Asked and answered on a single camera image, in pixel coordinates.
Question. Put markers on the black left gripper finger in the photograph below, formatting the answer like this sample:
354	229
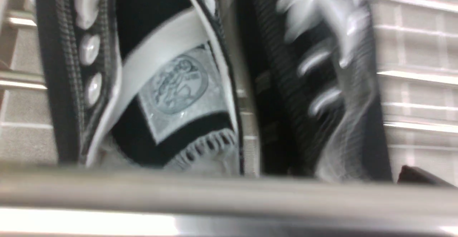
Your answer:
416	175

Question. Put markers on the black canvas sneaker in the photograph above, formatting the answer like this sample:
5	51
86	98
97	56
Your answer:
313	69
142	83

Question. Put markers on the steel shoe rack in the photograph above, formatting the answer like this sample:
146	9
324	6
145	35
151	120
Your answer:
94	204

